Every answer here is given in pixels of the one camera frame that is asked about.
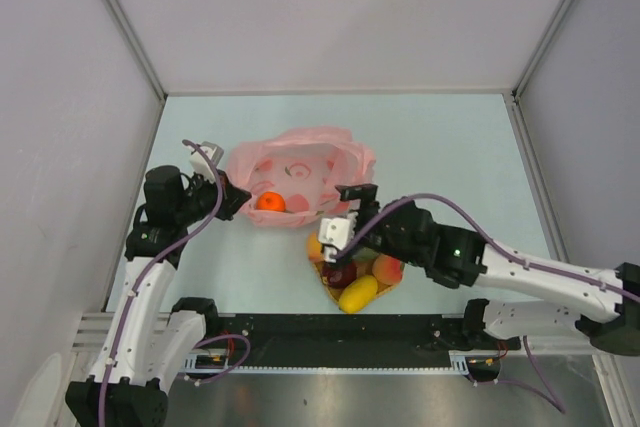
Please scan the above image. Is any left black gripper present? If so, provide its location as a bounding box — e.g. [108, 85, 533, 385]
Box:
[174, 167, 250, 226]

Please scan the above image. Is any fake small tangerine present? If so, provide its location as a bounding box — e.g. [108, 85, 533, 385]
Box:
[255, 191, 286, 212]

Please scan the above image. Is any pink plastic bag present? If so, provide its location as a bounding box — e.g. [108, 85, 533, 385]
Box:
[226, 126, 376, 228]

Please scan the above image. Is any woven bamboo tray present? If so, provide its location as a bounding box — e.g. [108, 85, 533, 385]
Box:
[313, 255, 405, 314]

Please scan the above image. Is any fake orange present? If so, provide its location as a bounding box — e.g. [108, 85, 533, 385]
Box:
[306, 233, 324, 263]

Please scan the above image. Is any fake peach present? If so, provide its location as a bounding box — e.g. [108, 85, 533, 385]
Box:
[372, 254, 404, 286]

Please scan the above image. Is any fake dark red apple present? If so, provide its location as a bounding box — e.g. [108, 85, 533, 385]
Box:
[321, 262, 357, 289]

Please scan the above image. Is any fake yellow fruit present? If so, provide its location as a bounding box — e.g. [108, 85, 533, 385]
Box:
[338, 275, 378, 314]

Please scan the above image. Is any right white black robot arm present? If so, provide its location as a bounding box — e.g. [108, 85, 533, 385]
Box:
[318, 184, 639, 356]

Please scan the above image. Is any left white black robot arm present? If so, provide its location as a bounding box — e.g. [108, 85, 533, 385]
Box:
[65, 166, 251, 426]

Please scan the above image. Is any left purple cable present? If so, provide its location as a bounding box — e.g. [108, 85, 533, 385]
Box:
[97, 138, 251, 427]

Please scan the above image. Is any purple cable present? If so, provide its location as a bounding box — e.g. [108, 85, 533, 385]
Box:
[97, 138, 251, 427]
[332, 193, 640, 414]

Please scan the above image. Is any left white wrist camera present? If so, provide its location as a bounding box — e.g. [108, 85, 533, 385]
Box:
[189, 142, 224, 183]

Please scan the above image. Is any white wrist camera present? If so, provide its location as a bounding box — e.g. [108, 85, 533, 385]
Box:
[317, 212, 357, 263]
[189, 142, 224, 183]

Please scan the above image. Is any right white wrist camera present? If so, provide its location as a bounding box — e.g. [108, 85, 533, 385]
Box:
[317, 212, 357, 263]

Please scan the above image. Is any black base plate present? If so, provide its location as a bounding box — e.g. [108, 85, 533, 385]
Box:
[205, 314, 521, 370]

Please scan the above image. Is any white slotted cable duct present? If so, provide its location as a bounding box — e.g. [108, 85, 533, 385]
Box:
[174, 352, 475, 376]

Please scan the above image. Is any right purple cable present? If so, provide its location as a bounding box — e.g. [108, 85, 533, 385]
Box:
[332, 193, 640, 414]

